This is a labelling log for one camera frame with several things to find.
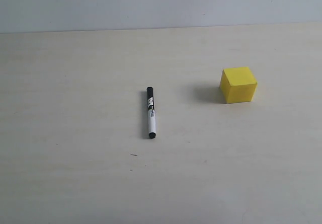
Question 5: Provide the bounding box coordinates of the yellow cube block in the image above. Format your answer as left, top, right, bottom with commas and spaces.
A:
219, 66, 258, 104

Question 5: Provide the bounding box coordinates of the black and white whiteboard marker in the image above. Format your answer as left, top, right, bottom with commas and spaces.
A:
146, 87, 156, 139

